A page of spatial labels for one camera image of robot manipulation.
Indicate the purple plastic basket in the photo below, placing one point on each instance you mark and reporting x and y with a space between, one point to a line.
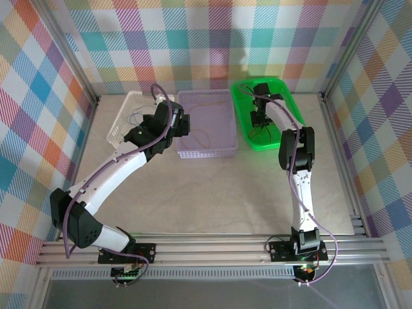
212 122

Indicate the aluminium side rail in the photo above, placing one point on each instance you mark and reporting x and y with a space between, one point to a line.
341 161

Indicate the green plastic basket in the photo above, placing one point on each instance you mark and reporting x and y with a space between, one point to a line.
243 116

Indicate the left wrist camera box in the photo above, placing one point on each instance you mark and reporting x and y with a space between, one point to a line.
159 100

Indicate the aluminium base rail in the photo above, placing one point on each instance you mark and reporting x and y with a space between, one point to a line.
209 254

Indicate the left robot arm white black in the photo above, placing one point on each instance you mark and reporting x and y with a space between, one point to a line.
112 174

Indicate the aluminium frame post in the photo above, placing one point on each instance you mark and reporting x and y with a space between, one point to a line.
351 48
71 58

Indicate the white plastic basket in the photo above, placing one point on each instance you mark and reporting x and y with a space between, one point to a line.
119 125

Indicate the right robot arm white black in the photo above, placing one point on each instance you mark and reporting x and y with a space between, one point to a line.
302 193

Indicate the aluminium frame leg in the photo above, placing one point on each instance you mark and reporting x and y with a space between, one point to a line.
386 289
40 289

